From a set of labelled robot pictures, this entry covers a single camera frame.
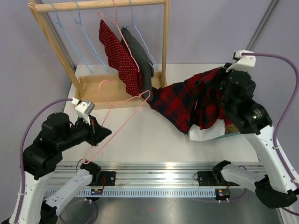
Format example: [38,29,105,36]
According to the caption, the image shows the red dotted skirt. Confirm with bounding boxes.
[99,20,142,96]

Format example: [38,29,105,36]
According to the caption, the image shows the teal plastic bin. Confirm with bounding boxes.
[223,124,240,137]

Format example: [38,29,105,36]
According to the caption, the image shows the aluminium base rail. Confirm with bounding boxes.
[47,161,267,189]

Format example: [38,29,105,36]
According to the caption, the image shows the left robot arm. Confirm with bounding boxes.
[4,112,112,224]

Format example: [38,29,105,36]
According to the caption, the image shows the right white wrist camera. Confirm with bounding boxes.
[226,50,256,73]

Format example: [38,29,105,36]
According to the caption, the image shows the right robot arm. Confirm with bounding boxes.
[212,67,299,209]

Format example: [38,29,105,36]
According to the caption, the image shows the grey dotted skirt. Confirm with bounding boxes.
[121,28,155,102]

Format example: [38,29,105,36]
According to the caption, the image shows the blue wire hanger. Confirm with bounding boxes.
[122,0,157,68]
[74,1,109,72]
[50,3,93,73]

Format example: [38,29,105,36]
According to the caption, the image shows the white skirt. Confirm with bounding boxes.
[188,119,226,142]

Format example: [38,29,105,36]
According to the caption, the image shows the aluminium frame post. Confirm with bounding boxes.
[246,0,280,51]

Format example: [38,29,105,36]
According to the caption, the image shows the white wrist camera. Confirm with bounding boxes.
[71,98,95,125]
[226,50,256,73]

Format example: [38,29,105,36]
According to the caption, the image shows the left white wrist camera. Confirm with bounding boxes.
[71,98,95,125]

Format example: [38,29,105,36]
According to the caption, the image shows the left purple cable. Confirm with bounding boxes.
[14,98,74,224]

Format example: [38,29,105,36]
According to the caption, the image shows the white slotted cable duct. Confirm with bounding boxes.
[42,188,217,198]

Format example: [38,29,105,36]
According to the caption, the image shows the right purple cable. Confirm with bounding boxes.
[242,52,299,217]

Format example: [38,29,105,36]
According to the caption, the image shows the red plaid skirt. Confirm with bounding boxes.
[148,68,232,134]

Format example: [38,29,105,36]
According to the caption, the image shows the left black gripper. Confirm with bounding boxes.
[58,113,113,150]

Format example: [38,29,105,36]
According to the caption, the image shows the purple cable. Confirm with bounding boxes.
[242,52,299,217]
[14,98,74,224]

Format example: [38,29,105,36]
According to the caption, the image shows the pink wire hanger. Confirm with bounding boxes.
[83,79,151,165]
[98,0,140,72]

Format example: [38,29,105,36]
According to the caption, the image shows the wooden clothes rack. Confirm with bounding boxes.
[28,0,170,110]

